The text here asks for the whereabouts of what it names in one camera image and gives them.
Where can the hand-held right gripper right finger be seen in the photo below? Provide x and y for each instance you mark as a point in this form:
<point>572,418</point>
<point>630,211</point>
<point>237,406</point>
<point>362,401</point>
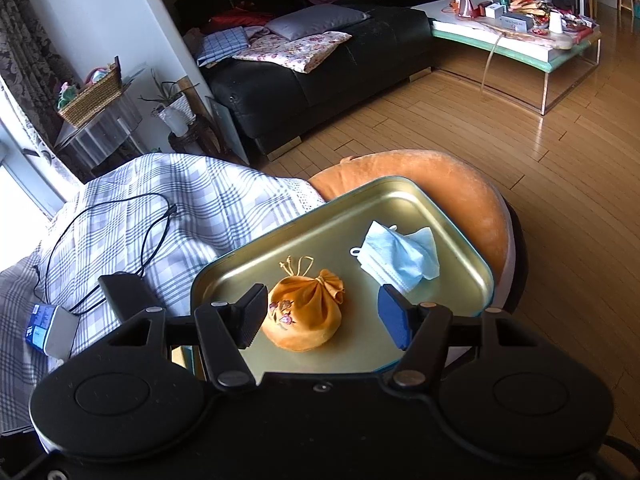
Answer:
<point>392,317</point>

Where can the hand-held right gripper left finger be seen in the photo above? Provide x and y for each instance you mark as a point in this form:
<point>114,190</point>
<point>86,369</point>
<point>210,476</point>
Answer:
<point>252,317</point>

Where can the gold metal tray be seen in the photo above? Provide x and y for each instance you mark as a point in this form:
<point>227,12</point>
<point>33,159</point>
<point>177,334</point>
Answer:
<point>310,230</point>

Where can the blue face mask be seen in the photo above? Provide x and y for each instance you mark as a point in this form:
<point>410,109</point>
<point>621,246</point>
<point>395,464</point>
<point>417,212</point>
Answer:
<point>400,255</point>

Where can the grey plaid blanket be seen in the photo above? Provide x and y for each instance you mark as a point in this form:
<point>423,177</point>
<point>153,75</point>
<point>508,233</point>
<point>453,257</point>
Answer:
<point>210,195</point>

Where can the black triangular box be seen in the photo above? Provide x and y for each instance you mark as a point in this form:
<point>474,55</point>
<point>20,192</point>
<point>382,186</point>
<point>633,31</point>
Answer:
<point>125,292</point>

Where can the orange cushion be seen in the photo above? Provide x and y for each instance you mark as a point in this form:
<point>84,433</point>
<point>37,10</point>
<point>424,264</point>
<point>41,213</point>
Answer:
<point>450,180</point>

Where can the glass panel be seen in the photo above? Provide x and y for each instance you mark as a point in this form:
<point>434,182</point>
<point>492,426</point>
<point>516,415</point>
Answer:
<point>227,130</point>

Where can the grey power bank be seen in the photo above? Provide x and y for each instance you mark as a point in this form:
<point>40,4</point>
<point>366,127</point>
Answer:
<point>62,332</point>

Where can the potted plant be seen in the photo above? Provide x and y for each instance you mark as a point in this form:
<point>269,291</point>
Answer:
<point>172,112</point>

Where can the glass side table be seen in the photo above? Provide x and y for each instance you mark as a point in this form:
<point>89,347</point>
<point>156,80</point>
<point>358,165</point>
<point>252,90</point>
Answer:
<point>105,132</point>

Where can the black leather sofa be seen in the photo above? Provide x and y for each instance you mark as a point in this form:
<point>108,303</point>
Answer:
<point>350,70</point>

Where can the clear plastic tube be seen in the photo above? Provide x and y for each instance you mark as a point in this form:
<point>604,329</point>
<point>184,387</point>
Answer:
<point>487,67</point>

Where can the window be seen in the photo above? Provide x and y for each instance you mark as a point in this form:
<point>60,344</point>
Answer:
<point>20,185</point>

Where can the floral pillow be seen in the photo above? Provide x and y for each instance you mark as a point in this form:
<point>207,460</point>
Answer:
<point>295,52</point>

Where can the wicker basket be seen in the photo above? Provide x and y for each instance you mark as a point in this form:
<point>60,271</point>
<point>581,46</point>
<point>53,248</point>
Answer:
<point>92,97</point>

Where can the blue checked cloth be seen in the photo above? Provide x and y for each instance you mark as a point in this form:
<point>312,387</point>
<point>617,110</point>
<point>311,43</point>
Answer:
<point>222,45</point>

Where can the glass coffee table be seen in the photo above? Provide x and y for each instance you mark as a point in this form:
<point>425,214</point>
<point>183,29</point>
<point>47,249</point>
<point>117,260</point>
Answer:
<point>520,55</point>

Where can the red cloth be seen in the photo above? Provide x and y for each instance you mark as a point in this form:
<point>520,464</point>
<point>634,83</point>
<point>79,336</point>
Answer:
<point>230,20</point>

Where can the grey cushion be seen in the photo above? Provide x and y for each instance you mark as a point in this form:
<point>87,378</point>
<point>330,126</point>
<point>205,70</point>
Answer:
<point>315,22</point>

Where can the white rectangular box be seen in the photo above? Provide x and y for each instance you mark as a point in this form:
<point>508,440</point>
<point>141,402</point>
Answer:
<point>515,22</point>

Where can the white cup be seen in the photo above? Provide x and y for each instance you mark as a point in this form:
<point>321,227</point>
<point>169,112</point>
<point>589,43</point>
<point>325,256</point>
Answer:
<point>556,22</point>

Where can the patterned curtain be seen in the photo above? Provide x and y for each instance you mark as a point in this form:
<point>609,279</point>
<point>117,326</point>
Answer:
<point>30,35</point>

